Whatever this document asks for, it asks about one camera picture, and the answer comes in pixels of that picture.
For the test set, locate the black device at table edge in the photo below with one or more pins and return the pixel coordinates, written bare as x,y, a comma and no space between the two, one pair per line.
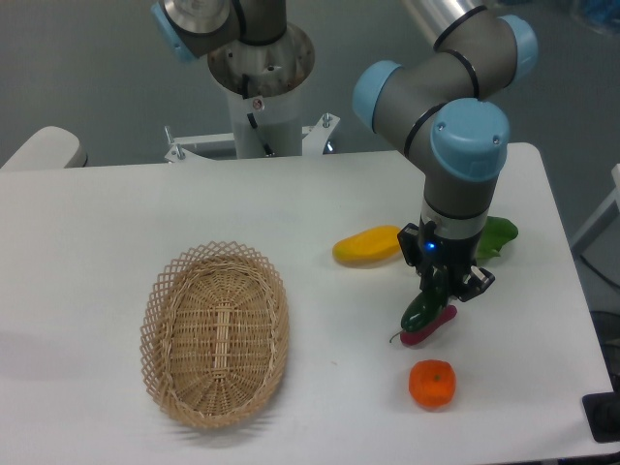
602,412

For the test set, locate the oval wicker basket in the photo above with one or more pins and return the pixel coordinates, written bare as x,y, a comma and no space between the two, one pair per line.
215,335

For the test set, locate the red chili pepper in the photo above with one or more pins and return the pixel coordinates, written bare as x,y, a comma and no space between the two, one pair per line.
409,339

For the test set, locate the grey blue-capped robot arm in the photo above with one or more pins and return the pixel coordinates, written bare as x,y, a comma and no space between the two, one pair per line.
437,115

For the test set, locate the orange tangerine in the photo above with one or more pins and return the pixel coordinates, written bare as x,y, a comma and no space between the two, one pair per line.
432,383

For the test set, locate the white metal frame at right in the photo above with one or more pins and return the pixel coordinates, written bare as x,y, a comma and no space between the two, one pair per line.
601,218

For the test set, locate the dark green cucumber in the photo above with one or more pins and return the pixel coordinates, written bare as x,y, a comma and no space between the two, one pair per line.
426,307

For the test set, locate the yellow mango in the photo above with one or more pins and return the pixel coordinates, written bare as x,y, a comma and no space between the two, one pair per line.
367,247

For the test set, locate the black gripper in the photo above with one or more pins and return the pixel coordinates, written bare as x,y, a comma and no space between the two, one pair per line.
444,261

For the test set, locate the green leafy vegetable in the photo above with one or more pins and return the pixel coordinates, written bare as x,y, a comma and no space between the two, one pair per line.
496,233

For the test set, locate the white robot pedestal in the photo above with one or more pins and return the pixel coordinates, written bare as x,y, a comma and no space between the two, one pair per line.
263,87

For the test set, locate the white chair armrest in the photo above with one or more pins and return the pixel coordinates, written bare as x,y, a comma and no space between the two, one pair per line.
51,148

